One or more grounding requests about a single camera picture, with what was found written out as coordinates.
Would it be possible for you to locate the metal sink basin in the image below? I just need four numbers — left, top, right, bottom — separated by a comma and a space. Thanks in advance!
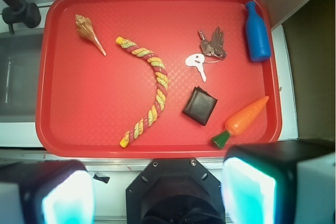
1, 33, 43, 123

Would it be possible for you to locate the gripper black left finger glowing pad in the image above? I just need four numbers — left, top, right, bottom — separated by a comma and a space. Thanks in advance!
1, 160, 96, 223

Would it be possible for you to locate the blue plastic bottle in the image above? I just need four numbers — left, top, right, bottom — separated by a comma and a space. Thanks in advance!
245, 1, 271, 62

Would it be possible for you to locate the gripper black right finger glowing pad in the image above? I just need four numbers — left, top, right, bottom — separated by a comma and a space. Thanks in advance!
222, 140, 335, 223

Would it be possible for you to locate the orange toy carrot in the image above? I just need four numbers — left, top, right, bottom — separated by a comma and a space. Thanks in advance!
211, 95, 269, 149

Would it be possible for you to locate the brown spiral seashell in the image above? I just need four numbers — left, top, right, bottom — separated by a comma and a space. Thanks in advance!
75, 14, 107, 56

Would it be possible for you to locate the red yellow twisted rope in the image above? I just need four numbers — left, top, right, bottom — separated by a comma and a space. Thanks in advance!
115, 36, 169, 148

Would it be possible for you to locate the black leather wallet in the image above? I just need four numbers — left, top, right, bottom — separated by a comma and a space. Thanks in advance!
182, 87, 218, 126

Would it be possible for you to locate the red plastic tray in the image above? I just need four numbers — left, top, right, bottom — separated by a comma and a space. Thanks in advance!
36, 0, 281, 158

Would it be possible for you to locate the silver key bunch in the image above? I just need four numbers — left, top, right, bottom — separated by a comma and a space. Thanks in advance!
198, 27, 227, 60

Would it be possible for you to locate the white key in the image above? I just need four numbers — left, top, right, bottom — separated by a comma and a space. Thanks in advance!
185, 53, 207, 82

